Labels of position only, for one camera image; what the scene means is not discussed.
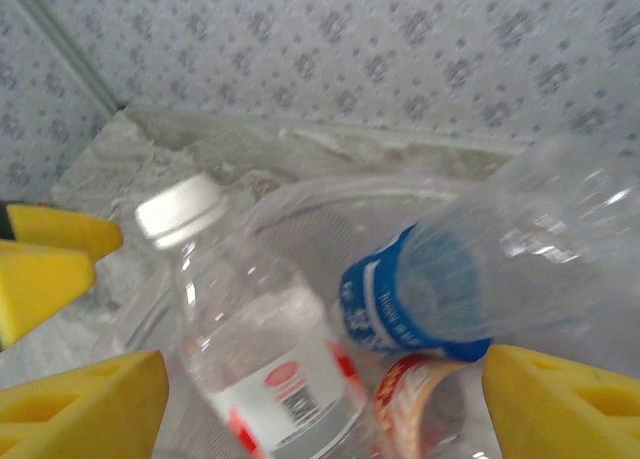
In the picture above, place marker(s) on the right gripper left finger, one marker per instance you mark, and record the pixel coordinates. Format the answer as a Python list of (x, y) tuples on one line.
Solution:
[(75, 414)]

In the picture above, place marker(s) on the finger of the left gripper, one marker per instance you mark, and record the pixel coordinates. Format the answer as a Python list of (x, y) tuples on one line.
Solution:
[(40, 284), (65, 229)]

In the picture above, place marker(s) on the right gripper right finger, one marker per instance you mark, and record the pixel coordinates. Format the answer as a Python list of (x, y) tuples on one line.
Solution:
[(565, 414)]

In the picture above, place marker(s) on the red capped plastic bottle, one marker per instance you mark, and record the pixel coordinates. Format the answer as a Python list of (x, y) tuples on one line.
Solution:
[(400, 399)]

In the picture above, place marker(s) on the bottle with red white label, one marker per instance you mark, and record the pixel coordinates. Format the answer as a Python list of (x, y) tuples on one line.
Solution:
[(270, 339)]

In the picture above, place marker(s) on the large blue label bottle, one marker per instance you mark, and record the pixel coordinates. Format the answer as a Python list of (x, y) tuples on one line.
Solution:
[(380, 299)]

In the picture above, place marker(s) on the clear plastic bin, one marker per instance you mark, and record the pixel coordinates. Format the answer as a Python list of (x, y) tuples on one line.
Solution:
[(300, 239)]

